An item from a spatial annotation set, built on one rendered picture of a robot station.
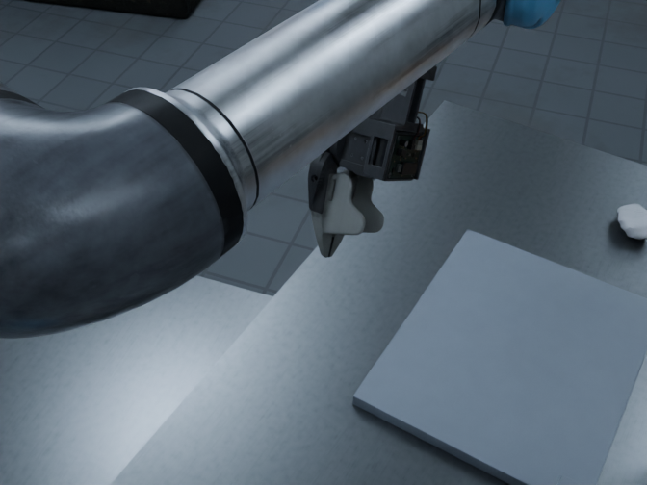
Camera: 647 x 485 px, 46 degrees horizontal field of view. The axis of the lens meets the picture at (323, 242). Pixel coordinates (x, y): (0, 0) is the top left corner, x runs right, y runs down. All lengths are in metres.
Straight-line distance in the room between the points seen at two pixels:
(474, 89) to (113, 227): 2.79
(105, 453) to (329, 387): 0.29
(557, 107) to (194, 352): 2.24
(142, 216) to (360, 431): 0.67
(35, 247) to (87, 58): 3.04
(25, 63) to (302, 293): 2.46
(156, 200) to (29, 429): 0.72
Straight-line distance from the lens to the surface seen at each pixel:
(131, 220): 0.34
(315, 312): 1.08
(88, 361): 1.08
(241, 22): 3.50
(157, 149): 0.35
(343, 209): 0.74
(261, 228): 2.41
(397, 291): 1.12
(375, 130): 0.71
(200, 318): 1.09
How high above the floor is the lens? 1.66
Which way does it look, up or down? 45 degrees down
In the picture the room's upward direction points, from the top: straight up
